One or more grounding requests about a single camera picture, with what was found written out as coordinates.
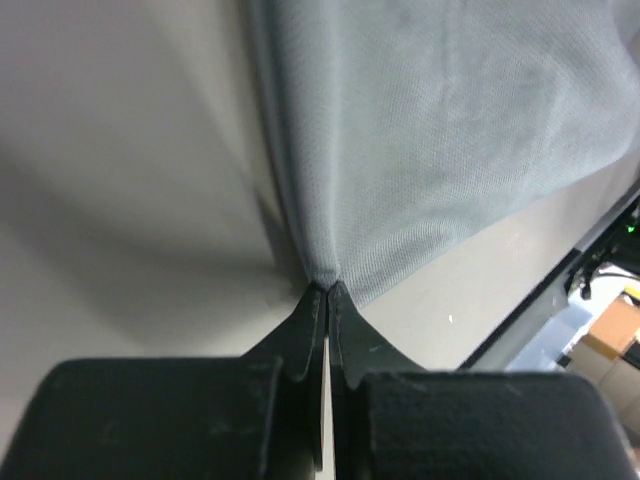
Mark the grey t shirt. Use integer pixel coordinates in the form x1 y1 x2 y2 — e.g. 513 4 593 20
247 1 639 303

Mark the cardboard box in background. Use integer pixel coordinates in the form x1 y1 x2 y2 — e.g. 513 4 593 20
580 291 639 361

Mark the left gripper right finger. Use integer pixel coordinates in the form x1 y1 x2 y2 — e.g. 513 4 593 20
327 283 636 479

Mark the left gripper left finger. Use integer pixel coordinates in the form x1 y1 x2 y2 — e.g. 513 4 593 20
1 284 326 479

